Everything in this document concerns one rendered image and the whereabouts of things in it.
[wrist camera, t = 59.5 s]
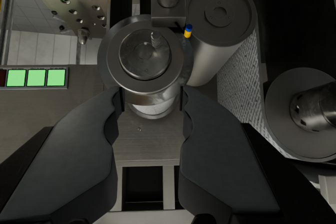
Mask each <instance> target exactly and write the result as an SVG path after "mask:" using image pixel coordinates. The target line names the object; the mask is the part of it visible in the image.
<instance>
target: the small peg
mask: <svg viewBox="0 0 336 224"><path fill-rule="evenodd" d="M151 44H152V47H153V48H155V49H159V48H160V47H161V46H162V34H161V33H160V32H159V31H153V32H152V33H151Z"/></svg>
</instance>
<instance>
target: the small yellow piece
mask: <svg viewBox="0 0 336 224"><path fill-rule="evenodd" d="M175 24H176V25H177V27H178V28H179V30H180V31H181V32H182V33H183V34H184V36H185V37H186V38H189V37H190V36H191V33H192V28H193V26H192V25H191V24H187V25H186V28H185V31H183V30H182V28H181V27H180V25H179V24H178V23H177V22H175Z"/></svg>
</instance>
